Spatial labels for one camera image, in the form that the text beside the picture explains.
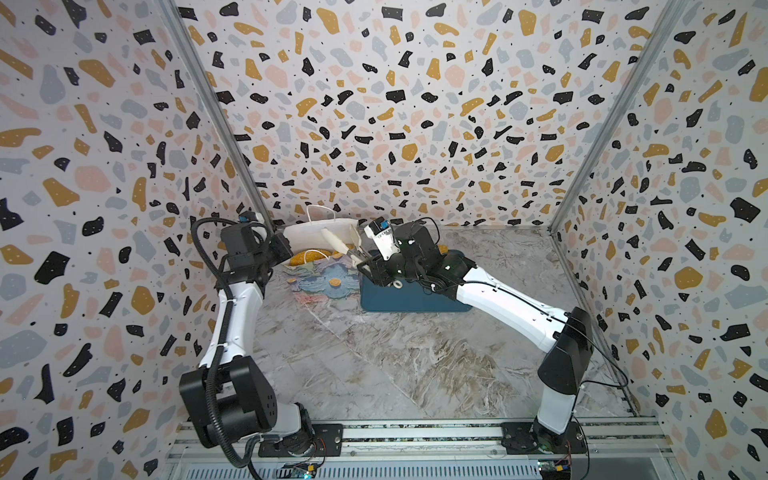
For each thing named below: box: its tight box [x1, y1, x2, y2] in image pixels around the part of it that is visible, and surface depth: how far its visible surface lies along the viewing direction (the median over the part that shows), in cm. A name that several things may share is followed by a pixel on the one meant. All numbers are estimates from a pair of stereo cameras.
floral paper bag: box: [283, 205, 362, 307], surface depth 91 cm
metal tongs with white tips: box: [321, 224, 372, 260], surface depth 75 cm
